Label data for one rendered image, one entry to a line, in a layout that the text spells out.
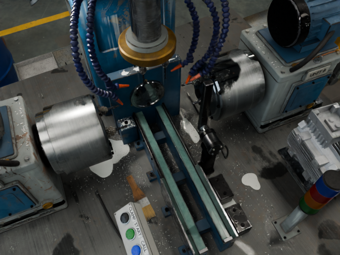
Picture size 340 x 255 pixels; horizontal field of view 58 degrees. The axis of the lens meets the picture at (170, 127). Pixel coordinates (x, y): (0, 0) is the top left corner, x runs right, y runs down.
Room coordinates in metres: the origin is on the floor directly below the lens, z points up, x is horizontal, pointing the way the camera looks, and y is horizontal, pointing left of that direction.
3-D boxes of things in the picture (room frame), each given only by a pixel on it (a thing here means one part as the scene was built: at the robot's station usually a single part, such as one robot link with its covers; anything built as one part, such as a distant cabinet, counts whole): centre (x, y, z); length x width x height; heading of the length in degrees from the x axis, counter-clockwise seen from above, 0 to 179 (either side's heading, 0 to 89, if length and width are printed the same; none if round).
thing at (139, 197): (0.47, 0.12, 0.80); 0.21 x 0.05 x 0.01; 28
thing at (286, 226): (0.35, -0.43, 1.01); 0.08 x 0.08 x 0.42; 23
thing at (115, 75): (0.87, 0.11, 0.97); 0.30 x 0.11 x 0.34; 113
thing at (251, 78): (0.86, -0.25, 1.04); 0.41 x 0.25 x 0.25; 113
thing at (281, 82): (0.96, -0.50, 0.99); 0.35 x 0.31 x 0.37; 113
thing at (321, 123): (0.59, -0.54, 1.11); 0.12 x 0.11 x 0.07; 18
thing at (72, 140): (0.59, 0.38, 1.04); 0.37 x 0.25 x 0.25; 113
